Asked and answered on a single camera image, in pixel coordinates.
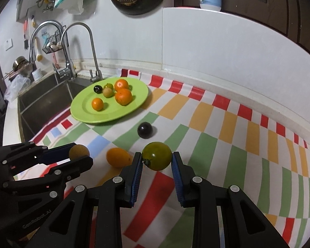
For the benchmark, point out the white dish brush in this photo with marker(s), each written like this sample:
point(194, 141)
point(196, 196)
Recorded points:
point(38, 54)

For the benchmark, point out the stainless steel sink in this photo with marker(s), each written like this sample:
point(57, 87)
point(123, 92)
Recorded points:
point(41, 100)

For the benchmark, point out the striped tablecloth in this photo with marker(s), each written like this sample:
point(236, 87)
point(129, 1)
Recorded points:
point(222, 134)

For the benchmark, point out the brown longan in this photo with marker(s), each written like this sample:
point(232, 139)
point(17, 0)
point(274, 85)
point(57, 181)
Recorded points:
point(78, 151)
point(108, 92)

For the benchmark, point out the metal pot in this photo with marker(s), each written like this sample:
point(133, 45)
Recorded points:
point(22, 64)

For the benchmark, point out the orange kumquat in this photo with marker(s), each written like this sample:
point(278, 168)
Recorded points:
point(117, 157)

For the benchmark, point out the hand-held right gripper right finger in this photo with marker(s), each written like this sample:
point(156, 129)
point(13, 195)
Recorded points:
point(177, 180)

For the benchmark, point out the black plum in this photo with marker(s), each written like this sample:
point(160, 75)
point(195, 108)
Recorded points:
point(145, 130)
point(97, 89)

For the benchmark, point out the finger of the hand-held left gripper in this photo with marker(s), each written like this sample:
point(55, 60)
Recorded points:
point(55, 153)
point(78, 164)

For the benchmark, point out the clear plastic bag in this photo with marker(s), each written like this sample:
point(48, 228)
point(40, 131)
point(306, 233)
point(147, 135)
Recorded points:
point(16, 86)

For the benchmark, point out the white wall socket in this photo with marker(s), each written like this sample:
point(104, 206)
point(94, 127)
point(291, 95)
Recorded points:
point(9, 44)

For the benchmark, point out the thin gooseneck faucet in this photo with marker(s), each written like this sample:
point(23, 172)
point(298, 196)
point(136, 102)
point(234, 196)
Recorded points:
point(91, 44)

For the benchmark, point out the large green round fruit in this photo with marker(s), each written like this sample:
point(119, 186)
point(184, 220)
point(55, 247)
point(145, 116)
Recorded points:
point(156, 156)

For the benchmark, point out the small orange tangerine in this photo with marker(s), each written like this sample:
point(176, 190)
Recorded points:
point(97, 104)

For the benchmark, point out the large steel kitchen faucet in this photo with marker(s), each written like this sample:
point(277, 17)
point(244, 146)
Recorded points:
point(66, 56)

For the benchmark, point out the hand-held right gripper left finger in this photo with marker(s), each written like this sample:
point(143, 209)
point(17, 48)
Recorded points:
point(136, 178)

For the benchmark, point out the green plate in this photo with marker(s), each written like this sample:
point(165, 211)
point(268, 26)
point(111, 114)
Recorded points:
point(118, 113)

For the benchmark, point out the small green round fruit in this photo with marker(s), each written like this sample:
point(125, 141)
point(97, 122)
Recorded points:
point(109, 85)

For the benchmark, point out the white cup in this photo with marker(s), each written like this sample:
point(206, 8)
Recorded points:
point(37, 74)

